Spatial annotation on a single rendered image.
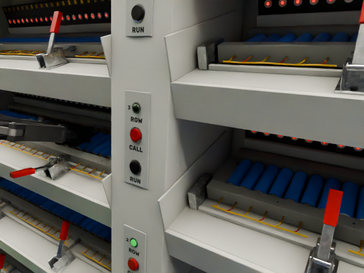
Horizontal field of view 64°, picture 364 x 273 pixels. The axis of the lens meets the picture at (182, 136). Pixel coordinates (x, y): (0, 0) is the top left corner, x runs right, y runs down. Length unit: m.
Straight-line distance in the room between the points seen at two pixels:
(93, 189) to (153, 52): 0.25
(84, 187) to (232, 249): 0.26
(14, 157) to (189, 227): 0.42
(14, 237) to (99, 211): 0.33
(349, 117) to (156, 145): 0.21
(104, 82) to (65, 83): 0.09
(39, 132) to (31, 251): 0.31
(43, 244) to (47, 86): 0.35
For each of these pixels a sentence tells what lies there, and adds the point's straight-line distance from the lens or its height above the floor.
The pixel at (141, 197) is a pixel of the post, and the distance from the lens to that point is 0.40.
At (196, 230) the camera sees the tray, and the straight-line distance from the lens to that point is 0.38.
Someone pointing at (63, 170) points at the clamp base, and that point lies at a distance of 0.56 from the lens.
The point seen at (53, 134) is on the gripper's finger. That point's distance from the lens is 0.50.
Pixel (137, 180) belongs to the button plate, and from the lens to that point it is 0.39.
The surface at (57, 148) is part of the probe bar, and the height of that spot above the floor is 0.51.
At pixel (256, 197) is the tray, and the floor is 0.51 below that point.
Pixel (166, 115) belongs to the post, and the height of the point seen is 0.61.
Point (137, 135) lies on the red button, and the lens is 0.37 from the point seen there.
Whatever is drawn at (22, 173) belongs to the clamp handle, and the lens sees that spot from 0.53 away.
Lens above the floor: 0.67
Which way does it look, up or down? 13 degrees down
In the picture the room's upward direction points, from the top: 3 degrees clockwise
